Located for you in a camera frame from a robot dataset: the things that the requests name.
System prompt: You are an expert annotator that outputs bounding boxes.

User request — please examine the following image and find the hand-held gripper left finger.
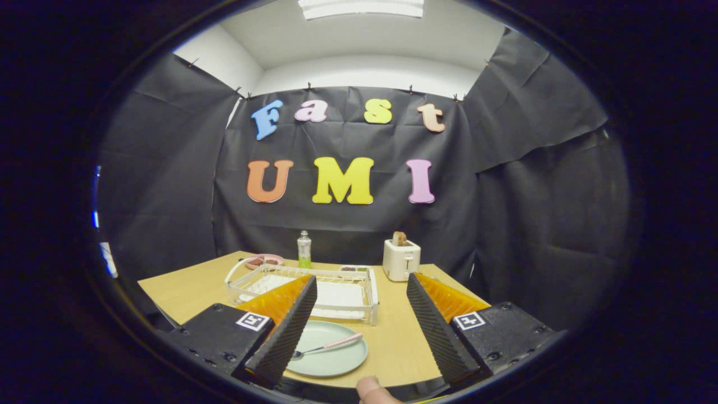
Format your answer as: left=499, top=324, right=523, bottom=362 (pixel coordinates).
left=165, top=275, right=318, bottom=389

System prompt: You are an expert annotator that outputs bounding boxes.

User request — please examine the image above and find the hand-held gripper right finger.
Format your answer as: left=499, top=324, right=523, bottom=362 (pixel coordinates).
left=406, top=273, right=564, bottom=385

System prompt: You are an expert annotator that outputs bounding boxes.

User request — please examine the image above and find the pale green plate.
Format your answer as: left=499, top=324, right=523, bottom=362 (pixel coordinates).
left=286, top=320, right=369, bottom=378

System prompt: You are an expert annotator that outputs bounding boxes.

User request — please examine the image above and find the pink handled metal spoon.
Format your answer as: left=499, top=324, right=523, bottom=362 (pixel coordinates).
left=292, top=333, right=363, bottom=361

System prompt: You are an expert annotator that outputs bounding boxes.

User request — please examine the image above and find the white wire dish rack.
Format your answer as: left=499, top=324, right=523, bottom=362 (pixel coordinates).
left=224, top=259, right=379, bottom=326

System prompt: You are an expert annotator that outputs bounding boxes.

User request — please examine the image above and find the white toaster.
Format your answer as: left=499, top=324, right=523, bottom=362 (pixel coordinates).
left=383, top=240, right=421, bottom=282

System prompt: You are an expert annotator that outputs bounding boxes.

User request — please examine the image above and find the black backdrop cloth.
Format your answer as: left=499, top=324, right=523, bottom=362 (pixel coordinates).
left=95, top=28, right=632, bottom=337

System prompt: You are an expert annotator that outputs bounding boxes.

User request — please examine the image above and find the ceiling light panel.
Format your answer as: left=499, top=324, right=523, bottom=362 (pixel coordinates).
left=297, top=0, right=425, bottom=20

